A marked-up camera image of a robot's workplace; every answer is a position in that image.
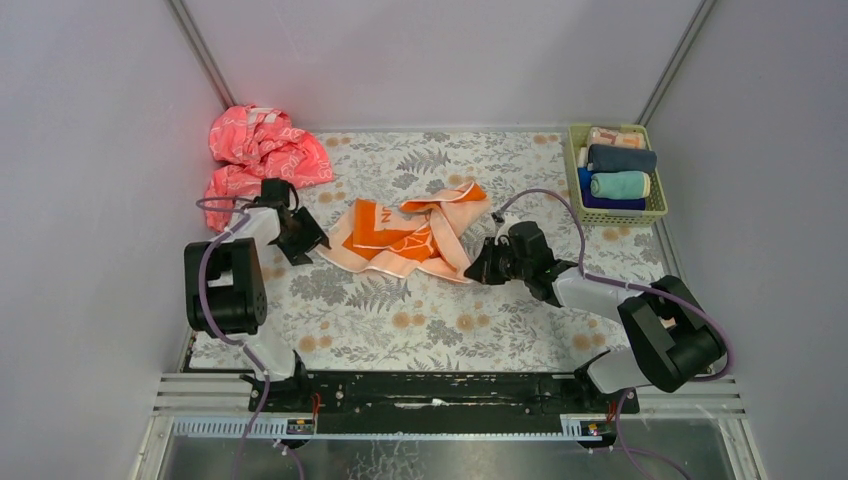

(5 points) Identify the yellow and teal towel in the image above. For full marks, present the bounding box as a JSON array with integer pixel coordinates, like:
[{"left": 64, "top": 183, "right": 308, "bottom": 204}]
[{"left": 591, "top": 171, "right": 651, "bottom": 200}]

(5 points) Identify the rolled purple towel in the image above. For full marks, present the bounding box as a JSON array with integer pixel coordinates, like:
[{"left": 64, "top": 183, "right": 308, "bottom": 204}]
[{"left": 581, "top": 190, "right": 647, "bottom": 211}]

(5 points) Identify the orange and cream towel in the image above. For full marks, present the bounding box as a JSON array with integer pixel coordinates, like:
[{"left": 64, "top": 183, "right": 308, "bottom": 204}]
[{"left": 317, "top": 181, "right": 491, "bottom": 283}]

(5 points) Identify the rolled peach patterned towel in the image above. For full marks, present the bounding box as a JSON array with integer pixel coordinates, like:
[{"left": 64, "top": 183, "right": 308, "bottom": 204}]
[{"left": 586, "top": 127, "right": 648, "bottom": 150}]

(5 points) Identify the white slotted cable duct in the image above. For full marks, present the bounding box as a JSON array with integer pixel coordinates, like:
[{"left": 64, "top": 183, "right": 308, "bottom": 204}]
[{"left": 173, "top": 416, "right": 315, "bottom": 439}]

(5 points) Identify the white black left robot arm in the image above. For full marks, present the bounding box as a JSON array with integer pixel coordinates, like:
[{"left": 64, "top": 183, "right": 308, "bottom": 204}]
[{"left": 183, "top": 178, "right": 329, "bottom": 383}]

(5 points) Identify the pink patterned towel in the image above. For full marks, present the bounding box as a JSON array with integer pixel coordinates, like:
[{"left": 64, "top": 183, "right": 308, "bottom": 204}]
[{"left": 204, "top": 104, "right": 335, "bottom": 232}]

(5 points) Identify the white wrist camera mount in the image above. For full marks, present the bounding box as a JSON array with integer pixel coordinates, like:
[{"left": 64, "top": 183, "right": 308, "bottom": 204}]
[{"left": 491, "top": 211, "right": 517, "bottom": 244}]

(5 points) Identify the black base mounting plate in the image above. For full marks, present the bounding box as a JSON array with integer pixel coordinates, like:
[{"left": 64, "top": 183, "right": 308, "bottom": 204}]
[{"left": 243, "top": 370, "right": 640, "bottom": 435}]

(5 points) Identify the rolled blue towel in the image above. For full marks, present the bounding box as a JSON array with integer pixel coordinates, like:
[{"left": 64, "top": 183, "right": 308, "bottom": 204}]
[{"left": 577, "top": 167, "right": 593, "bottom": 195}]

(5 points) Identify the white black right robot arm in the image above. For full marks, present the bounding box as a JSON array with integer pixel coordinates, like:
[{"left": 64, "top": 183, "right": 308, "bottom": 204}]
[{"left": 464, "top": 221, "right": 728, "bottom": 394}]

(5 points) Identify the rolled dark grey towel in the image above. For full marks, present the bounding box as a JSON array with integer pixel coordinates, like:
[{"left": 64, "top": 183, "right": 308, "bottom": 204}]
[{"left": 588, "top": 144, "right": 658, "bottom": 173}]

